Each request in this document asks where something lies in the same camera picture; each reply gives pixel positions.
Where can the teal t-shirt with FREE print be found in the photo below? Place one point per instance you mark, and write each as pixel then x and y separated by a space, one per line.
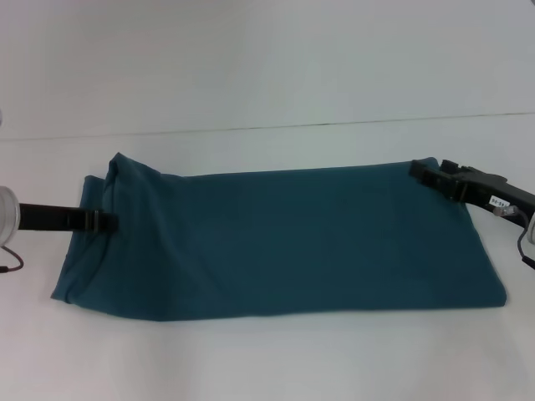
pixel 292 242

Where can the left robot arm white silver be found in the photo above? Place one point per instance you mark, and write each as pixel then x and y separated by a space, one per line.
pixel 8 215

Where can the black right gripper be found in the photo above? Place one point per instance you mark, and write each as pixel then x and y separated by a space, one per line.
pixel 489 192

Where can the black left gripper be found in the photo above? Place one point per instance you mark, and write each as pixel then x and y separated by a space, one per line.
pixel 50 216

